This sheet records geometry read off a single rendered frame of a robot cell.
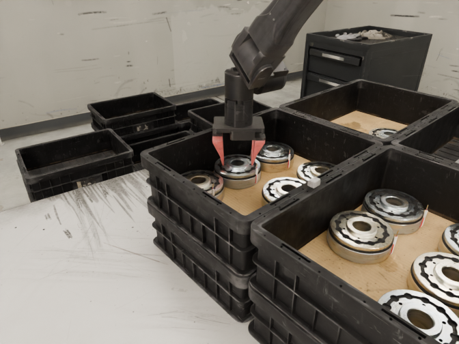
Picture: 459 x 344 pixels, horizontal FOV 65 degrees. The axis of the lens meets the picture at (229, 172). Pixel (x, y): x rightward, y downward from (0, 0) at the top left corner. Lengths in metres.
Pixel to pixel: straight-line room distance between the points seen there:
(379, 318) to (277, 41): 0.42
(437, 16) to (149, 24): 2.71
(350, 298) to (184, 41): 3.49
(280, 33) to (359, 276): 0.39
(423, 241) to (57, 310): 0.66
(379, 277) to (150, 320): 0.39
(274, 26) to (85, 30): 2.90
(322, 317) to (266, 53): 0.40
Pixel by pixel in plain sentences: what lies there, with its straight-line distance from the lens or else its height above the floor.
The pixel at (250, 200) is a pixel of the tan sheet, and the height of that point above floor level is 0.83.
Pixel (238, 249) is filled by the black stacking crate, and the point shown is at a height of 0.87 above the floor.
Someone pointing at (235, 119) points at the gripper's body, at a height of 0.98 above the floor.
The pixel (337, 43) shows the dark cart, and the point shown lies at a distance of 2.20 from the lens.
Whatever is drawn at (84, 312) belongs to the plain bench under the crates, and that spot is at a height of 0.70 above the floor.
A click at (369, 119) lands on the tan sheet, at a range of 1.21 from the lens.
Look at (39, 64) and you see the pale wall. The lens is 3.39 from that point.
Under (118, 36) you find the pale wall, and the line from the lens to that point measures 3.51.
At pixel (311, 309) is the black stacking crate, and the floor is 0.85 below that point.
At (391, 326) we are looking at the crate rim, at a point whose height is 0.93.
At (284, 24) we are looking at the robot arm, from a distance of 0.60.
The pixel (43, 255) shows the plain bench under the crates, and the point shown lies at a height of 0.70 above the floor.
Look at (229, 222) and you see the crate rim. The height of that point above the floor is 0.92.
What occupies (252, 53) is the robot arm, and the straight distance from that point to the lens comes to 0.64.
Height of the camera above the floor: 1.24
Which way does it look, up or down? 30 degrees down
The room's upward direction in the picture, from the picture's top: straight up
